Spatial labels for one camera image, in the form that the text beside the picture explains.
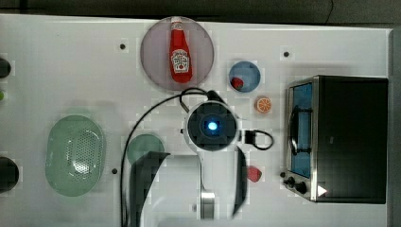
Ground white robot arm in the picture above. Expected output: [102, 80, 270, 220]
[124, 100, 248, 227]

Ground silver black toaster oven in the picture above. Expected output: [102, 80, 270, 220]
[281, 75, 389, 204]

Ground small red fruit in bowl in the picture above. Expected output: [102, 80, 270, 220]
[231, 78, 244, 90]

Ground red ketchup bottle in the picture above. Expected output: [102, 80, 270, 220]
[169, 16, 193, 83]

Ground blue small bowl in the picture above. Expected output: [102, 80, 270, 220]
[228, 61, 261, 93]

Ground orange slice toy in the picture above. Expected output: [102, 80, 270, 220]
[254, 96, 271, 114]

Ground grey round plate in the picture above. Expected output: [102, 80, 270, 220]
[140, 17, 215, 91]

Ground red toy strawberry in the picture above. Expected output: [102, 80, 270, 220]
[247, 166, 262, 183]

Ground green oval colander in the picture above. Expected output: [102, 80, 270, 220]
[45, 115, 106, 197]

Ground black pot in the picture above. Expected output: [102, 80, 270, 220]
[0, 157, 19, 193]

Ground black cup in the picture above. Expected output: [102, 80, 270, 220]
[0, 59, 11, 79]

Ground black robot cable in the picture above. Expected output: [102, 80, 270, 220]
[119, 87, 274, 227]

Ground green cup with handle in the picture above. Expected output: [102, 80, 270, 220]
[127, 133, 165, 165]

